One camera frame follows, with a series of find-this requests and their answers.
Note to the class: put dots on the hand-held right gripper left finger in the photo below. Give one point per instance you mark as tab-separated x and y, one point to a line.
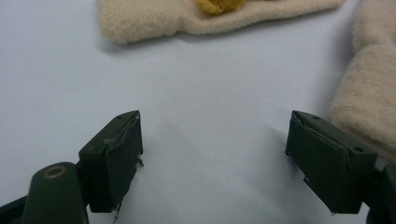
118	161

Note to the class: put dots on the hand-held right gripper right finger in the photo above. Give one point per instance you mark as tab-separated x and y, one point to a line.
330	168

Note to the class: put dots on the tan plush toy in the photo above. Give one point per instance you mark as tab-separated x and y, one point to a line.
370	87

